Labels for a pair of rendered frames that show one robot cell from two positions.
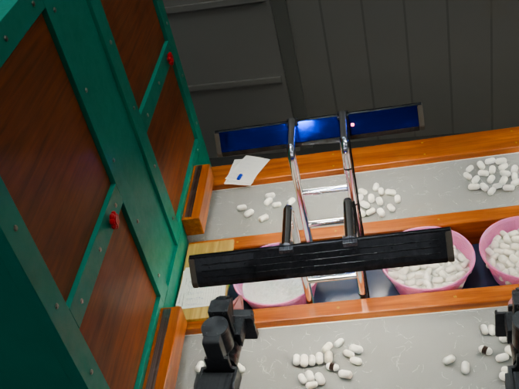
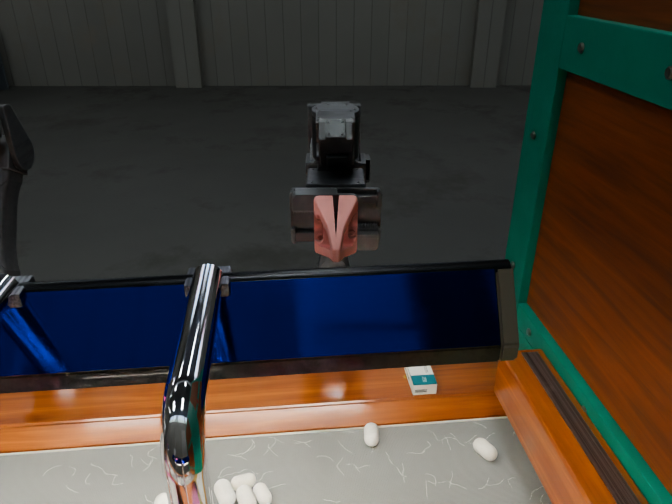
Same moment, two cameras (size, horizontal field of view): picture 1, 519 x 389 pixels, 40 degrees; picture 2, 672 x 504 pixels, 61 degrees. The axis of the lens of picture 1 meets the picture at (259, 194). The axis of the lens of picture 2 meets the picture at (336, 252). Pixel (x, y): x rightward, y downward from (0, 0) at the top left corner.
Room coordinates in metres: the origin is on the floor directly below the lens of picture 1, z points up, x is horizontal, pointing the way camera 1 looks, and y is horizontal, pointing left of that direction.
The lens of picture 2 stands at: (1.68, -0.06, 1.33)
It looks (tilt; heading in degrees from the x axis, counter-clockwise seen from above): 27 degrees down; 162
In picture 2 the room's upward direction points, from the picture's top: straight up
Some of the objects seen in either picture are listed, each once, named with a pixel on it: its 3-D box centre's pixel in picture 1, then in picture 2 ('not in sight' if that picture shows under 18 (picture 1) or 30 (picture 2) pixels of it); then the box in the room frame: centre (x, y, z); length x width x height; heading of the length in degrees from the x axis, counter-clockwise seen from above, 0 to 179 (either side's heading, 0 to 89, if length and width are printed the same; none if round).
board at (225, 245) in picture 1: (205, 279); not in sight; (1.63, 0.22, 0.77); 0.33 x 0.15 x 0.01; 168
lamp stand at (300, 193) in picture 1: (327, 190); not in sight; (1.74, -0.20, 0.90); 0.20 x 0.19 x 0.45; 78
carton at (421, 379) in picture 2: not in sight; (420, 376); (1.08, 0.27, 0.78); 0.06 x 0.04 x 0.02; 168
